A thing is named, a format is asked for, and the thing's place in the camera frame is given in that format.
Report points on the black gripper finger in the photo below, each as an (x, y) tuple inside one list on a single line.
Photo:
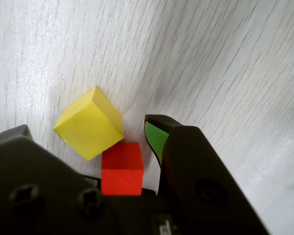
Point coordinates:
[(198, 171), (39, 191)]

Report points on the red wooden cube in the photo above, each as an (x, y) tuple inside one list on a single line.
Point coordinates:
[(122, 176)]

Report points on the yellow wooden cube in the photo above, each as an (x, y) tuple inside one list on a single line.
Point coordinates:
[(88, 127)]

